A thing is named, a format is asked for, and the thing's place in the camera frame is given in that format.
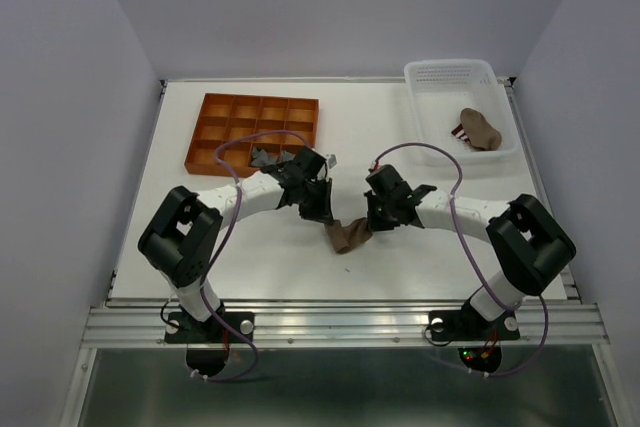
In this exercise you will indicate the orange compartment tray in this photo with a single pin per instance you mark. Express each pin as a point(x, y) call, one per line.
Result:
point(230, 125)

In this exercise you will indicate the grey sock pair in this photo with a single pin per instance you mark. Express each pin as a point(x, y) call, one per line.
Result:
point(262, 158)

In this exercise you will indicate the aluminium rail frame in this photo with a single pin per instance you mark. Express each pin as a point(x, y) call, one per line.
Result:
point(359, 362)

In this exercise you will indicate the brown sock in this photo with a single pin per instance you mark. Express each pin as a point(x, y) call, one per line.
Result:
point(480, 133)
point(346, 238)

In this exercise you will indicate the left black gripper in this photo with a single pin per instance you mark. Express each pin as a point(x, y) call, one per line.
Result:
point(322, 212)

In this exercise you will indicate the red white striped sock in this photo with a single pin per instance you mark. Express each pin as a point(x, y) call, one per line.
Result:
point(459, 133)

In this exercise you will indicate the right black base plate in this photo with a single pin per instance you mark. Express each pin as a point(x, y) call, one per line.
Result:
point(466, 325)

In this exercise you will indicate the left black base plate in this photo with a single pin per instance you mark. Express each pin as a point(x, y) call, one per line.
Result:
point(240, 324)

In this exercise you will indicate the dark grey sock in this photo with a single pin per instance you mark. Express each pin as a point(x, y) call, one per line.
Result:
point(288, 154)

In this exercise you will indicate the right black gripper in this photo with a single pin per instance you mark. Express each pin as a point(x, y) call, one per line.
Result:
point(375, 222)

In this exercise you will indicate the white plastic basket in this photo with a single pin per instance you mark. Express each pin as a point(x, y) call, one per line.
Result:
point(439, 90)

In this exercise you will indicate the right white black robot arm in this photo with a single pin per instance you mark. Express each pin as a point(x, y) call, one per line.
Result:
point(530, 246)

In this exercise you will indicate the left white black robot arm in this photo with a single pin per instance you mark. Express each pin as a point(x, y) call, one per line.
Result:
point(179, 240)

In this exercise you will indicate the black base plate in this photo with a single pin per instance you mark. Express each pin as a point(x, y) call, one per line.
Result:
point(240, 324)
point(466, 325)

